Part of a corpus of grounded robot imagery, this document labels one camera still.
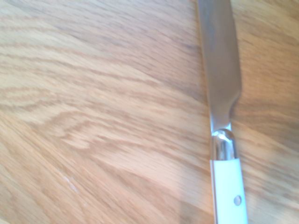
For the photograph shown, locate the white handled table knife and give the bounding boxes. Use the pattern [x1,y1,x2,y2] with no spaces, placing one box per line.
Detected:
[196,0,248,224]

